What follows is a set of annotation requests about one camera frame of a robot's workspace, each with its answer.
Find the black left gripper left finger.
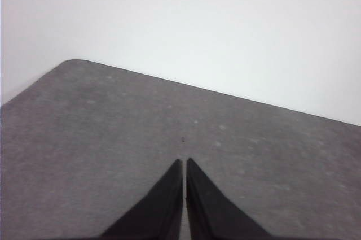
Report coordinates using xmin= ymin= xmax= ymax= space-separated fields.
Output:
xmin=100 ymin=158 xmax=183 ymax=240

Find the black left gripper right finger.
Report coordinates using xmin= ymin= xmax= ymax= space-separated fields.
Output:
xmin=185 ymin=157 xmax=273 ymax=240

